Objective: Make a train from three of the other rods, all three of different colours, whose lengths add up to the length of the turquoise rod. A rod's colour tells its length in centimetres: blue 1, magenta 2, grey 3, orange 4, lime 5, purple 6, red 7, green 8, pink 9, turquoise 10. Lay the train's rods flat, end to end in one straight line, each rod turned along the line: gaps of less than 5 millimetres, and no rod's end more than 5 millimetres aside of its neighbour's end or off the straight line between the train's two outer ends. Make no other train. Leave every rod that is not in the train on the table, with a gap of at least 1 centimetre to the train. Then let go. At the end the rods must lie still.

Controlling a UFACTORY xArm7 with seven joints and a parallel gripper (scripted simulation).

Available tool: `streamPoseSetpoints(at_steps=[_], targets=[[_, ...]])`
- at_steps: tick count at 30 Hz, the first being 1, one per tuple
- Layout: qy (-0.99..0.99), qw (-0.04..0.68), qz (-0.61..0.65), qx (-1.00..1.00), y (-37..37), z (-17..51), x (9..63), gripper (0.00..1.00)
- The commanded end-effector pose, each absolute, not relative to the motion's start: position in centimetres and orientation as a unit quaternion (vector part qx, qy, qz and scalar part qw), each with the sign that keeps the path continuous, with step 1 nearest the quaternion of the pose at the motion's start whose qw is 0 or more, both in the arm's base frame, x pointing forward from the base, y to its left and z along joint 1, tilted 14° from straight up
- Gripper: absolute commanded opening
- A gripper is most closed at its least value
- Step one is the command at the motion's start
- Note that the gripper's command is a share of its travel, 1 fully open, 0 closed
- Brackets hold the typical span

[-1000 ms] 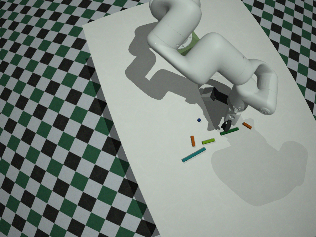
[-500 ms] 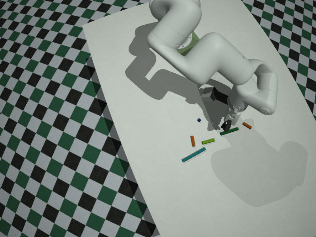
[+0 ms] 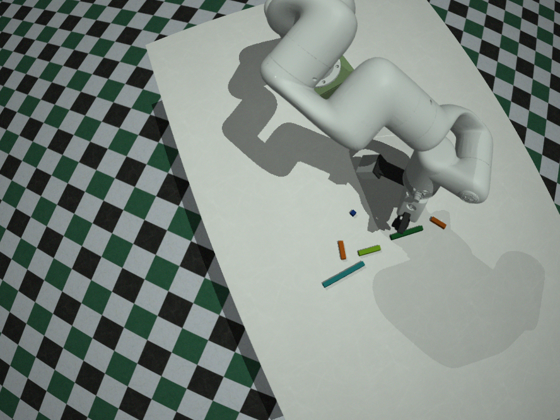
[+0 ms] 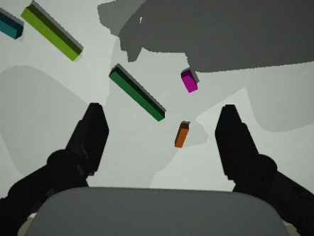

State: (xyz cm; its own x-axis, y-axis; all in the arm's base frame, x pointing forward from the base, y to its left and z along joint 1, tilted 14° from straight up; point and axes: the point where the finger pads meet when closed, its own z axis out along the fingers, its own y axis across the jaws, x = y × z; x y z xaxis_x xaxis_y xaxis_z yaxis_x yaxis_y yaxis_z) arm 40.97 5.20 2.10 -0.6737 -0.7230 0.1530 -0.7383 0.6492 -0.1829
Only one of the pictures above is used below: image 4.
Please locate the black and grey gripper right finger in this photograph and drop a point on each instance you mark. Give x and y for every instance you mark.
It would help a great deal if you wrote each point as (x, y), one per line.
(258, 173)

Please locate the turquoise rod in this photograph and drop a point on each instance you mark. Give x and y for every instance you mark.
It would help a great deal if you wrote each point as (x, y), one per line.
(10, 27)

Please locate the magenta block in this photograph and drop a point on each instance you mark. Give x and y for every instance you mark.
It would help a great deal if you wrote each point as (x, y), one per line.
(189, 81)

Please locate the orange rod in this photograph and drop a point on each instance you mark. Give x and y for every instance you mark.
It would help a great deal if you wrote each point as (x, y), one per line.
(181, 135)

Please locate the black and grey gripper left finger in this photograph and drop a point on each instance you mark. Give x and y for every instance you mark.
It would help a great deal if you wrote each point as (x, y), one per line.
(63, 171)

